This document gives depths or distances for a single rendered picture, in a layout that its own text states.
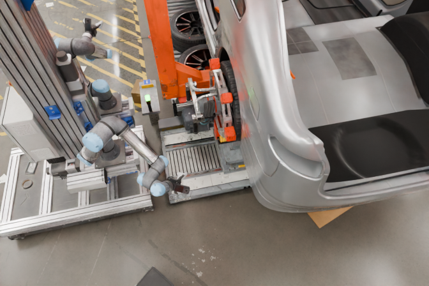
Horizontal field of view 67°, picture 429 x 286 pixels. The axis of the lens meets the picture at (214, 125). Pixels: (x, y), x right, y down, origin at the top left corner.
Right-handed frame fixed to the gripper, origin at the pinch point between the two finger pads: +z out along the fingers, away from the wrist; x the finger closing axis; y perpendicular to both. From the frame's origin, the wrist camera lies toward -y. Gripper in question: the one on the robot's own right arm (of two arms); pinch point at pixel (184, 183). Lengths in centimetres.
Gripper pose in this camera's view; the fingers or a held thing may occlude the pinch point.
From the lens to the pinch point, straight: 224.9
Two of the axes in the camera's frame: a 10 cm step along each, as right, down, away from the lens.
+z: 3.4, 0.3, 9.4
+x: -3.2, 9.4, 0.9
